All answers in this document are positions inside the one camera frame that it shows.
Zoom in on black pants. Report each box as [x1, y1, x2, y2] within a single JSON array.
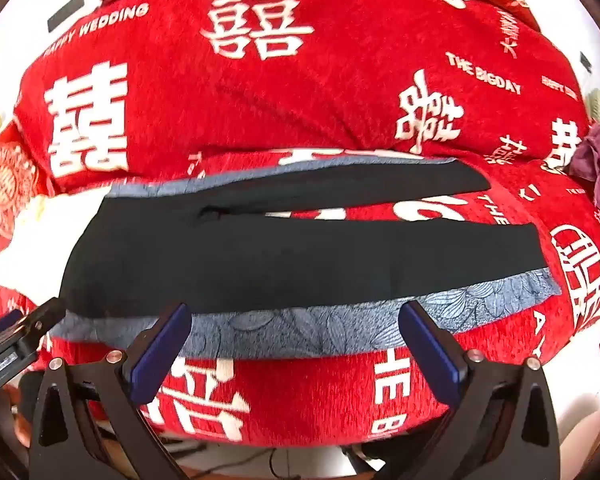
[[60, 160, 548, 318]]

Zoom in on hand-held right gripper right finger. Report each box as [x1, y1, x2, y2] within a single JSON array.
[[380, 300, 561, 480]]

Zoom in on white cloth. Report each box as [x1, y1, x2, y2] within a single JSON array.
[[0, 192, 111, 293]]

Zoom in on red patterned cushion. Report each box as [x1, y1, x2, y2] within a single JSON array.
[[0, 120, 56, 271]]

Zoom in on blue-grey patterned cloth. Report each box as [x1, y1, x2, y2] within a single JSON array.
[[50, 155, 563, 361]]

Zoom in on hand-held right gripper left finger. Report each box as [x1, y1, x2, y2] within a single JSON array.
[[27, 301, 193, 480]]

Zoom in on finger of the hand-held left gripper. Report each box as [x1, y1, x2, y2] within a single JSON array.
[[9, 298, 67, 357], [0, 309, 25, 335]]

